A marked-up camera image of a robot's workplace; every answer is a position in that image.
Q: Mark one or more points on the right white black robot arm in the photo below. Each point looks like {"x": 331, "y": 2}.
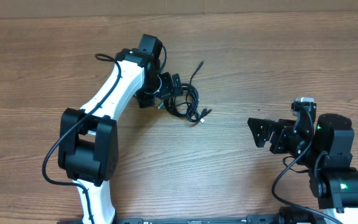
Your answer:
{"x": 322, "y": 144}

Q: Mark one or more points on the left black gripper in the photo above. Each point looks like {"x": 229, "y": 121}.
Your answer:
{"x": 145, "y": 97}

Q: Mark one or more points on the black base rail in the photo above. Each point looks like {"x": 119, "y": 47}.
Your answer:
{"x": 197, "y": 220}

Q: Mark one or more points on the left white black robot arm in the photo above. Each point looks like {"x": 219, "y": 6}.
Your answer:
{"x": 88, "y": 144}

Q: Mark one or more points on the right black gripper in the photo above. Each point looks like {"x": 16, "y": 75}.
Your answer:
{"x": 265, "y": 127}

